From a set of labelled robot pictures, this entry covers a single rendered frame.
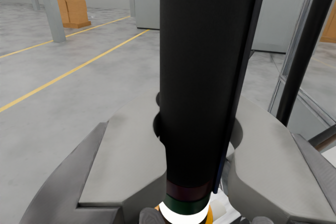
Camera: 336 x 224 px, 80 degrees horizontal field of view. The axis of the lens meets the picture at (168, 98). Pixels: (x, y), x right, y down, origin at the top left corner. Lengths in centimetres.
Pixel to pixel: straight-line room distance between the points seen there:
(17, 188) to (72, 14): 696
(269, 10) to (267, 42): 75
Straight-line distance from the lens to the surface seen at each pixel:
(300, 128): 140
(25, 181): 229
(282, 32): 584
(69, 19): 861
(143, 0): 775
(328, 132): 33
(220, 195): 21
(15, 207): 214
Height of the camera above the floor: 154
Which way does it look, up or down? 30 degrees down
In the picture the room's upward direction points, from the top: 1 degrees clockwise
